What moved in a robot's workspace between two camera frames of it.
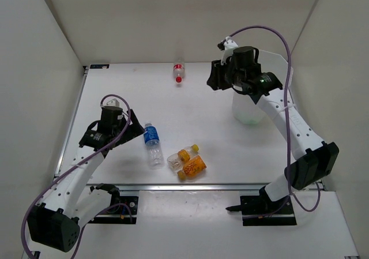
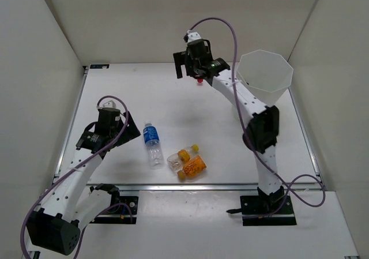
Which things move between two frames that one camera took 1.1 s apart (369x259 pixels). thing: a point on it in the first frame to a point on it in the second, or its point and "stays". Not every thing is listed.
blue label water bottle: [151, 140] stays
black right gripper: [217, 81] to [187, 57]
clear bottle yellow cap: [176, 161] stays
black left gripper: [133, 130] stays
